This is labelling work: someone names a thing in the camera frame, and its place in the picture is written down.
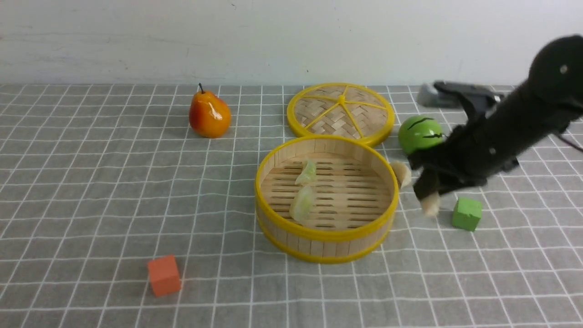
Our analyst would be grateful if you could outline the white dumpling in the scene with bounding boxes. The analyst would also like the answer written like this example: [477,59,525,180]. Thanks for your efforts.
[389,161,412,189]
[420,192,441,217]

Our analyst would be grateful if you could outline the green foam cube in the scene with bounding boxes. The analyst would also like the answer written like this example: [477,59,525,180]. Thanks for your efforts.
[451,197,483,232]

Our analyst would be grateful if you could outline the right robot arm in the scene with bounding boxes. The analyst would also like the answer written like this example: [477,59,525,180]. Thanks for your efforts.
[408,35,583,200]

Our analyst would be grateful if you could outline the orange foam cube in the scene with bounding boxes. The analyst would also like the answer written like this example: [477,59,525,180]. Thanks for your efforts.
[147,255,182,297]

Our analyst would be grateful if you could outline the green dumpling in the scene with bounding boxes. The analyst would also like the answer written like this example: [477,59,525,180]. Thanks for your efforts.
[289,185,316,222]
[295,158,317,185]

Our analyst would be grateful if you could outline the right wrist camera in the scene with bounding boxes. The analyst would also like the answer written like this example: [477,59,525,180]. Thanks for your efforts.
[416,81,505,120]

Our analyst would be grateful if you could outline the grey checked tablecloth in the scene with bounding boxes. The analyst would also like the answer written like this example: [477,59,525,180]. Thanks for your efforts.
[0,84,583,328]

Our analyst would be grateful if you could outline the orange toy pear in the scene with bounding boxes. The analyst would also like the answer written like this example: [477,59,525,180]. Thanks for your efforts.
[188,83,231,138]

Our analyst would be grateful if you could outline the bamboo steamer tray yellow rim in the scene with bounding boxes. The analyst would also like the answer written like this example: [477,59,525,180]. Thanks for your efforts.
[254,135,402,264]

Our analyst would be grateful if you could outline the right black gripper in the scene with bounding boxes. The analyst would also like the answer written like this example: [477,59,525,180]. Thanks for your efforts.
[408,87,572,201]

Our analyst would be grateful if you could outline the woven bamboo steamer lid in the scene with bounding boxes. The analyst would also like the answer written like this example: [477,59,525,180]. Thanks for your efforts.
[286,82,395,147]

